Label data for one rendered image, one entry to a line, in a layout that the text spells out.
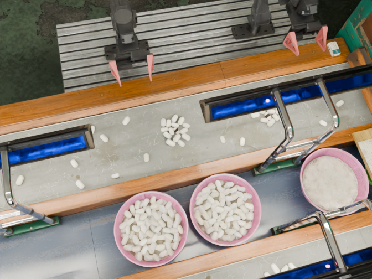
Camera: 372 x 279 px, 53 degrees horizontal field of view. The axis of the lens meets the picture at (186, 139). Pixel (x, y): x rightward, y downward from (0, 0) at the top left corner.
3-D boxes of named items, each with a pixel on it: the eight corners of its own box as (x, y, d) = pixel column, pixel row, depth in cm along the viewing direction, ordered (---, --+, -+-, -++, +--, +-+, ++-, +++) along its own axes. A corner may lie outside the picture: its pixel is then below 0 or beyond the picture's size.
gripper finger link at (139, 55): (157, 74, 116) (151, 48, 118) (134, 78, 115) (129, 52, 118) (158, 84, 122) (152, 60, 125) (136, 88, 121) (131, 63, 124)
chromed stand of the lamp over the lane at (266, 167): (239, 134, 157) (266, 84, 115) (283, 124, 159) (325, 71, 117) (253, 177, 151) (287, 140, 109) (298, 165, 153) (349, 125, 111)
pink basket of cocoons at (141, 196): (110, 205, 144) (107, 200, 135) (177, 189, 147) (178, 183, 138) (124, 275, 135) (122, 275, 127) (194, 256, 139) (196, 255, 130)
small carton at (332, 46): (326, 45, 164) (328, 42, 162) (334, 44, 164) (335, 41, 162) (331, 56, 162) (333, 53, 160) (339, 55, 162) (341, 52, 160)
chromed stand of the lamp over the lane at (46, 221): (3, 189, 144) (-64, 155, 102) (55, 177, 146) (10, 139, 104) (8, 238, 138) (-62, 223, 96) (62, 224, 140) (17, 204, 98)
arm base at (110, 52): (149, 43, 161) (146, 30, 163) (103, 51, 158) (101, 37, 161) (150, 53, 168) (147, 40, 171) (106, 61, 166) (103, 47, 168)
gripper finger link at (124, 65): (135, 78, 115) (130, 52, 118) (112, 82, 114) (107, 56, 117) (137, 88, 121) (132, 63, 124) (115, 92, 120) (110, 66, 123)
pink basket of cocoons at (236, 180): (174, 204, 145) (175, 200, 136) (227, 166, 152) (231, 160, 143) (215, 262, 139) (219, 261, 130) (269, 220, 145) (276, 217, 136)
